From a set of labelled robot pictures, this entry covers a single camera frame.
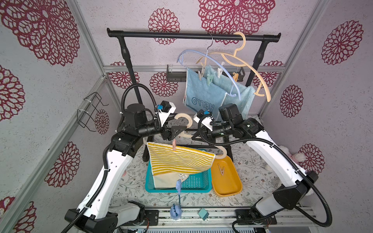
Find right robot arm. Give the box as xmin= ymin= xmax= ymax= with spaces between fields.
xmin=193 ymin=104 xmax=332 ymax=228

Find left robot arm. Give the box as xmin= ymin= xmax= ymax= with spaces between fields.
xmin=63 ymin=83 xmax=186 ymax=233

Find black wire wall rack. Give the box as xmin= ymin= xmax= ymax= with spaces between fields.
xmin=76 ymin=92 xmax=108 ymax=132

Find black clothes rack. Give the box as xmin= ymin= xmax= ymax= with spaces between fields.
xmin=106 ymin=28 xmax=282 ymax=163

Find yellow striped towel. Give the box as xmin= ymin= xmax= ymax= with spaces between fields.
xmin=147 ymin=142 xmax=216 ymax=189

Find light blue hanger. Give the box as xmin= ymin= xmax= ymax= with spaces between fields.
xmin=176 ymin=33 xmax=242 ymax=102

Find beige plastic hanger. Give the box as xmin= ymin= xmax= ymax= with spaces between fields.
xmin=208 ymin=32 xmax=272 ymax=102

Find green clothespin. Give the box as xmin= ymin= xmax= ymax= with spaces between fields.
xmin=207 ymin=74 xmax=214 ymax=86

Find peach pink clothespin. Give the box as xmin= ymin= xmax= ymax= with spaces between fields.
xmin=218 ymin=163 xmax=225 ymax=176

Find blue hello towel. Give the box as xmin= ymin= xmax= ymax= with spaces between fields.
xmin=183 ymin=69 xmax=227 ymax=119

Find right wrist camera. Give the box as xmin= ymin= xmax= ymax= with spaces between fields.
xmin=193 ymin=109 xmax=214 ymax=131

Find teal plastic basket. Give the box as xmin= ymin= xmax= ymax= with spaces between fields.
xmin=145 ymin=164 xmax=212 ymax=193

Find teal plain towel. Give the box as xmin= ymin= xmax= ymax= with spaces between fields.
xmin=205 ymin=65 xmax=255 ymax=118

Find yellow plastic tray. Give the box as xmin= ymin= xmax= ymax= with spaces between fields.
xmin=211 ymin=156 xmax=243 ymax=197

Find orange clothespin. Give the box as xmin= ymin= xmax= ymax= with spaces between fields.
xmin=232 ymin=72 xmax=239 ymax=82

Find small teal cube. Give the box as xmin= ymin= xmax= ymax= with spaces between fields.
xmin=198 ymin=208 xmax=209 ymax=221

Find white teddy bear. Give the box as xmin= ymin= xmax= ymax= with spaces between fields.
xmin=264 ymin=146 xmax=314 ymax=196

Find white clothespin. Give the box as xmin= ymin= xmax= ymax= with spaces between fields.
xmin=217 ymin=68 xmax=223 ymax=78

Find cream plastic hanger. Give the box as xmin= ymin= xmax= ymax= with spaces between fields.
xmin=174 ymin=113 xmax=227 ymax=159

